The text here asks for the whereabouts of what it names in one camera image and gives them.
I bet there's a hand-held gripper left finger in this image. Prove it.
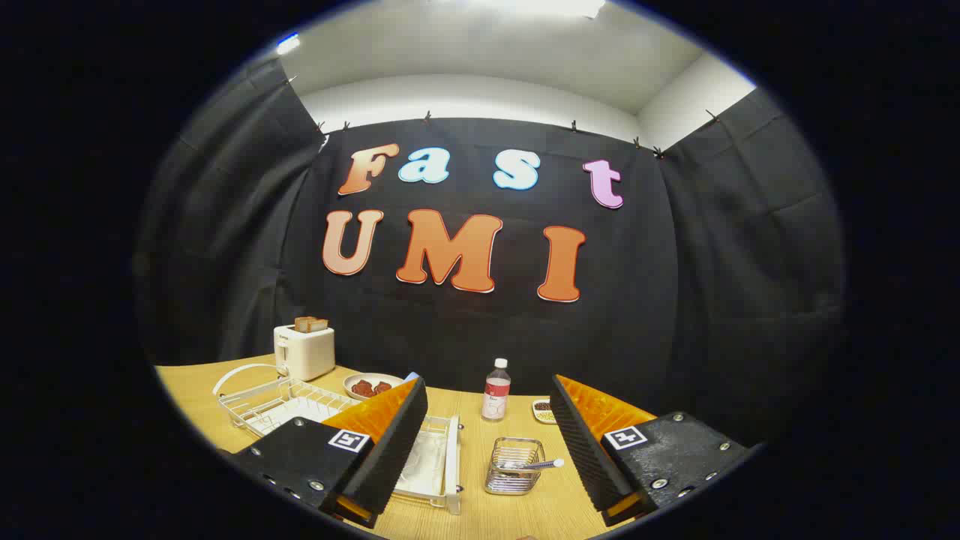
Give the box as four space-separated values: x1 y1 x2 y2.
229 375 430 530

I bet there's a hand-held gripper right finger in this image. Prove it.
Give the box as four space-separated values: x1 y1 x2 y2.
551 373 751 527

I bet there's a metal wire basket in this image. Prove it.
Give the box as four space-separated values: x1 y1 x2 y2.
484 437 547 497

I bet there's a white wire dish rack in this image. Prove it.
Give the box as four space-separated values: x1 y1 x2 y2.
212 363 462 515

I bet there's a beige round dish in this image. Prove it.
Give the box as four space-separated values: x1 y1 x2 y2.
343 373 406 401

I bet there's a white plastic drip tray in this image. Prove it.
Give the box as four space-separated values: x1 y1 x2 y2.
247 390 460 515

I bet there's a clear bottle with red label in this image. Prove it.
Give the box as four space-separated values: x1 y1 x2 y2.
481 358 512 422

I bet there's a black backdrop cloth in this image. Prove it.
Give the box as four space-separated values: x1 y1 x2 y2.
133 56 848 451

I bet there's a white toaster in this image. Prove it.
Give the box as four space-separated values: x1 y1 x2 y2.
273 324 336 382

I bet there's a row of cloth clips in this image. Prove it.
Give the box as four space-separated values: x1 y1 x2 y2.
283 71 721 160

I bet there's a long ceiling light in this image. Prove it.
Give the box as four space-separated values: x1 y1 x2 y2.
450 0 607 20

